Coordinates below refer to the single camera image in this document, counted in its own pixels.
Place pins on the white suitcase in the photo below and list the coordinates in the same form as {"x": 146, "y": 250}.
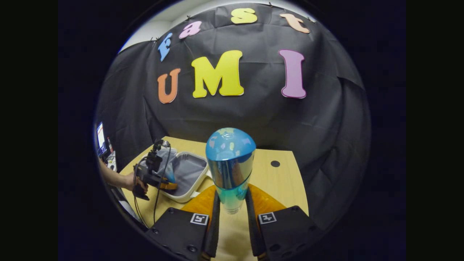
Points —
{"x": 188, "y": 174}

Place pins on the computer monitor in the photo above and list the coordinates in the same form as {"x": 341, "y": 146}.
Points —
{"x": 100, "y": 135}

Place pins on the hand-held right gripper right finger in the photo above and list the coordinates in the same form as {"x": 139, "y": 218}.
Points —
{"x": 252, "y": 228}

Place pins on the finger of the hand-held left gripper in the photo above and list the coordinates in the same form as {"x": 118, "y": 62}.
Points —
{"x": 168, "y": 186}

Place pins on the blue skin care bottle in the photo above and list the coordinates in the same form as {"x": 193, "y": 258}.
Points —
{"x": 230, "y": 163}

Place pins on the black round table grommet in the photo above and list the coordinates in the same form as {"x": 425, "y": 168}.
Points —
{"x": 275, "y": 163}

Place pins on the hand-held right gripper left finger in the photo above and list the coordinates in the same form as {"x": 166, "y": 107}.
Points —
{"x": 214, "y": 232}

